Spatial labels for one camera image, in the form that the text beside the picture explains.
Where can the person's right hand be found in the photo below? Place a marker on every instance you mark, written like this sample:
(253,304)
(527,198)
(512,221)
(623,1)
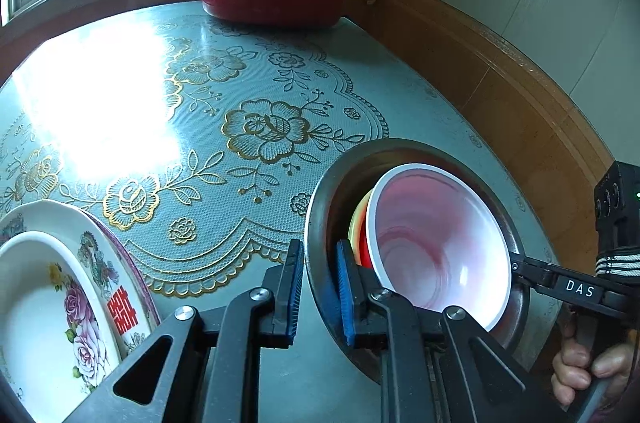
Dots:
(570,363)

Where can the yellow plastic bowl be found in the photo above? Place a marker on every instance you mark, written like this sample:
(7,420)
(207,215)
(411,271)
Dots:
(357,228)

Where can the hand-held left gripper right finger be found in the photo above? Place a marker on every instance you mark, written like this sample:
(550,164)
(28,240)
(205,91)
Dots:
(345,295)

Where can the large purple-rimmed floral plate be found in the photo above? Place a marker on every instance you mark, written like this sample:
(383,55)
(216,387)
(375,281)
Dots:
(127,260)

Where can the white rose-print bowl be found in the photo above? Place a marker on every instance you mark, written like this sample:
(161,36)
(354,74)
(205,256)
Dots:
(35,328)

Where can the white plate with red print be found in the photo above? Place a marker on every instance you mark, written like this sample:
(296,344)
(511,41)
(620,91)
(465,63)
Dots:
(120,303)

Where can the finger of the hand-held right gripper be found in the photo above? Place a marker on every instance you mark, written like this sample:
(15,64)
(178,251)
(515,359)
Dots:
(575,287)

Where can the stainless steel bowl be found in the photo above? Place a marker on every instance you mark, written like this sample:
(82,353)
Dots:
(325,213)

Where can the red plastic bowl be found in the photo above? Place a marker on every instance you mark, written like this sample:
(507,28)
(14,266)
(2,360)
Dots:
(435,243)

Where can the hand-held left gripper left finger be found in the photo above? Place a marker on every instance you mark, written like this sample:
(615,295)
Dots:
(295,290)

